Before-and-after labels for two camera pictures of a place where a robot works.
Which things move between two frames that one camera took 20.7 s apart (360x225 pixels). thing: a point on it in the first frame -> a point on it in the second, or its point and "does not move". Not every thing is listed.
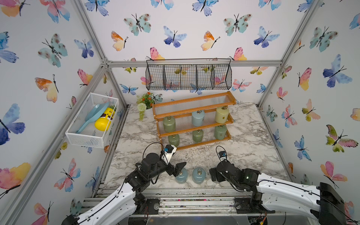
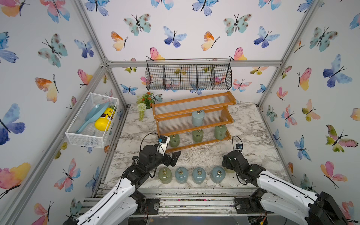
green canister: x=169 y=123 -> x=165 y=175
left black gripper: x=176 y=170 -> x=172 y=159
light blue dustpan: x=94 y=114 does not move
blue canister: x=198 y=175 does not move
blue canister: x=182 y=177 does not move
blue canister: x=198 y=117 does not move
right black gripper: x=216 y=174 -> x=227 y=164
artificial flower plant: x=145 y=102 does not move
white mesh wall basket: x=93 y=123 does not move
